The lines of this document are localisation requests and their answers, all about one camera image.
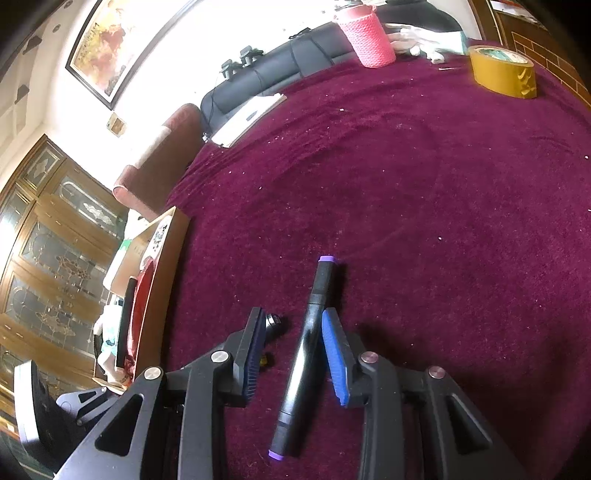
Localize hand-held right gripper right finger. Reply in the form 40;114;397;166
322;308;527;480

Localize brown cardboard box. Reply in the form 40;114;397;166
92;206;192;393

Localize black leather sofa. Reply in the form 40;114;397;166
199;21;365;134

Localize white notebook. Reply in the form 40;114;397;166
210;92;288;149

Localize wooden glass door cabinet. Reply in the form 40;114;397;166
0;134;130;416

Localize large green white medicine box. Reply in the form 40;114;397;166
104;217;171;296

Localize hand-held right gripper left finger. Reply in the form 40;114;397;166
53;307;269;480

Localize pink knit sleeve bottle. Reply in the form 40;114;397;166
335;4;397;69

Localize brown armchair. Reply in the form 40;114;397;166
113;104;204;222

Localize yellow tape roll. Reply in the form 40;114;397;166
468;45;539;100

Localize black flat case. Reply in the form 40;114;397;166
115;277;139;365

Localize white gloves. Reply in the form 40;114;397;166
385;25;469;63

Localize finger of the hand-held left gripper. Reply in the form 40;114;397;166
55;385;123;425

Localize black marker purple caps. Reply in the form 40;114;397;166
268;255;341;460

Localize red snack packet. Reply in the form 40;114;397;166
124;258;160;370

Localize framed wall painting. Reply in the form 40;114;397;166
65;0;201;112

